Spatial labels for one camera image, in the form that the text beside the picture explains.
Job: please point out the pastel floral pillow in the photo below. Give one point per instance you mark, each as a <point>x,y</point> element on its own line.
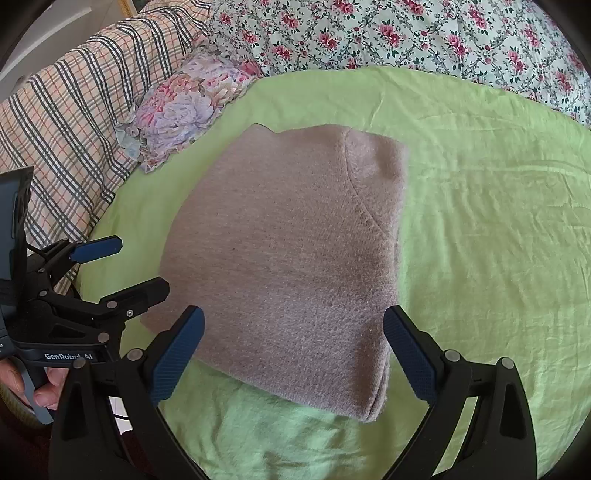
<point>184,106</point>

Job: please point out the beige fuzzy sweater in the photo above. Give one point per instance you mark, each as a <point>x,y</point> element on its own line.
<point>286,254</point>

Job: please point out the plaid checked blanket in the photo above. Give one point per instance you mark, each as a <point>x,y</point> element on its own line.
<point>83,115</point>

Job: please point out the light green bed sheet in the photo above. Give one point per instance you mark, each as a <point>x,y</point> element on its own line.
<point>485,230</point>

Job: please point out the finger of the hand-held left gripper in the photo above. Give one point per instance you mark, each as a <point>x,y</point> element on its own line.
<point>97,248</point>
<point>143,293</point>

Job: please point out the person's left hand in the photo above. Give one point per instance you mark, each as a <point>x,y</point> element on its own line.
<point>48,392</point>

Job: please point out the white pink floral quilt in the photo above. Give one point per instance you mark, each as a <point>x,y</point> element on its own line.
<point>415,37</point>

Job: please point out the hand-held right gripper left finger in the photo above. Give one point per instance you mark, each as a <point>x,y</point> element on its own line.
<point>178,355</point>

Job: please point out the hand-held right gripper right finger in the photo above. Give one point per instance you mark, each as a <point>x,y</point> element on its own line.
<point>413,355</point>

